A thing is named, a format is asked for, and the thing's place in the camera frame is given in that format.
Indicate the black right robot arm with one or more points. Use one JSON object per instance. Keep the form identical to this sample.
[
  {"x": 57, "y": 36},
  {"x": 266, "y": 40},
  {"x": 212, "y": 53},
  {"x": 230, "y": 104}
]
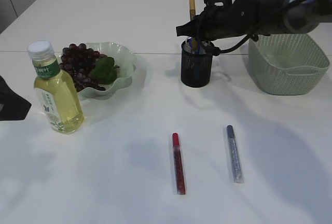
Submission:
[{"x": 260, "y": 17}]

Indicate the blue scissors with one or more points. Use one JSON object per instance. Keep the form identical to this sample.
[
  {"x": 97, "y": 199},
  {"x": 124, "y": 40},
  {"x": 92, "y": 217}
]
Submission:
[{"x": 201, "y": 48}]

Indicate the yellow tea bottle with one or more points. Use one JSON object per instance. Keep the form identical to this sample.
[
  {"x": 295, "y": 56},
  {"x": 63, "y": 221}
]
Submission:
[{"x": 55, "y": 89}]

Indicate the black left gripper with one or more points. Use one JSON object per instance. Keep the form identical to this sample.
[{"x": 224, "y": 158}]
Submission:
[{"x": 13, "y": 106}]

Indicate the red glitter pen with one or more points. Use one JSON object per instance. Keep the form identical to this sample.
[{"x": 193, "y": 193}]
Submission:
[{"x": 178, "y": 165}]

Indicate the pale green wavy plate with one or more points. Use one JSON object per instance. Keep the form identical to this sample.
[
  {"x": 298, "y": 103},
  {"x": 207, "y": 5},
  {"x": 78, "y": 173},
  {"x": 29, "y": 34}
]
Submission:
[{"x": 123, "y": 57}]

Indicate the silver glitter pen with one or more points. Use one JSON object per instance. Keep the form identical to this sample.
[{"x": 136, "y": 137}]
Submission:
[{"x": 235, "y": 162}]

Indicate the black mesh pen holder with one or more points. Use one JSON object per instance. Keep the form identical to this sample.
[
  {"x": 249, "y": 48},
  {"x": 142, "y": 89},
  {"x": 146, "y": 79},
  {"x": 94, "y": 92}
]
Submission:
[{"x": 195, "y": 68}]

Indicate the dark red grape bunch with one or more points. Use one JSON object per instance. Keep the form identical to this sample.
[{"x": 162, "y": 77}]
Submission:
[{"x": 88, "y": 67}]

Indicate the gold glitter pen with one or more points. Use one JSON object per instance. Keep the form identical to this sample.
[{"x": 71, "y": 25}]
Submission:
[{"x": 192, "y": 12}]

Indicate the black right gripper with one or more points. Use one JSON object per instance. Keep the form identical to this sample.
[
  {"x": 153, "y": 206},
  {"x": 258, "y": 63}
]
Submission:
[{"x": 198, "y": 27}]

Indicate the pink scissors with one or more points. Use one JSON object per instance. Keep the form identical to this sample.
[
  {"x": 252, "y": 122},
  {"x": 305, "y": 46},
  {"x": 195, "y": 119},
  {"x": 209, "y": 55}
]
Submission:
[{"x": 188, "y": 46}]

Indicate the green woven plastic basket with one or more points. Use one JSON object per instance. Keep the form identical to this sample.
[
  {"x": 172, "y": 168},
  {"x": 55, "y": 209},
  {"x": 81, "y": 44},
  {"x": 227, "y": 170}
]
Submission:
[{"x": 286, "y": 64}]

